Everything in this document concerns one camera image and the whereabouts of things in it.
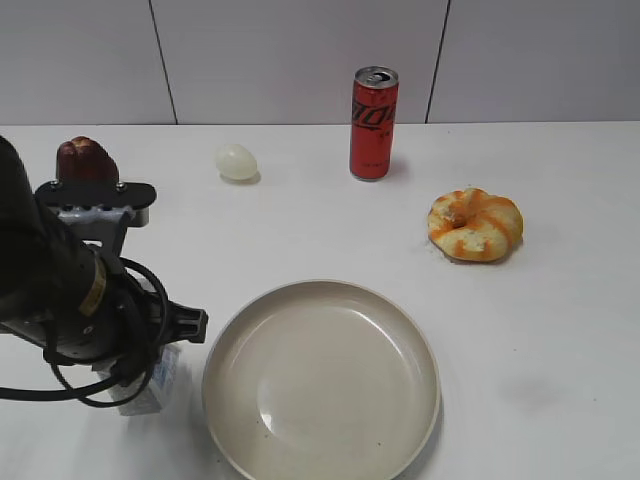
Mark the red soda can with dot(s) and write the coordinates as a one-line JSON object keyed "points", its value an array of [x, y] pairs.
{"points": [[374, 100]]}

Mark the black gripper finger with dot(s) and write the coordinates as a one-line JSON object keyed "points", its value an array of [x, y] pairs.
{"points": [[186, 324]]}

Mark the blue white milk carton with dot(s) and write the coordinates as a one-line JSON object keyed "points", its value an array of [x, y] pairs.
{"points": [[156, 394]]}

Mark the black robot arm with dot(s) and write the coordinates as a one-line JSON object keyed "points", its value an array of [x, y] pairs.
{"points": [[27, 225]]}

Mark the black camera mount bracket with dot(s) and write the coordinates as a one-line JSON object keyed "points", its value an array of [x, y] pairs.
{"points": [[99, 212]]}

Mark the orange glazed donut bread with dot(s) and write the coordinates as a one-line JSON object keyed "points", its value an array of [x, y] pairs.
{"points": [[472, 225]]}

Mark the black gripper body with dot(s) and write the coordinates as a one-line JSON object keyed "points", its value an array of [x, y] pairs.
{"points": [[85, 309]]}

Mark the white egg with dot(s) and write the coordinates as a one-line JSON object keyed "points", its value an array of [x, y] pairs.
{"points": [[235, 162]]}

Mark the beige round plate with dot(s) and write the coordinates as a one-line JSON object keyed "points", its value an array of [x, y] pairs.
{"points": [[321, 379]]}

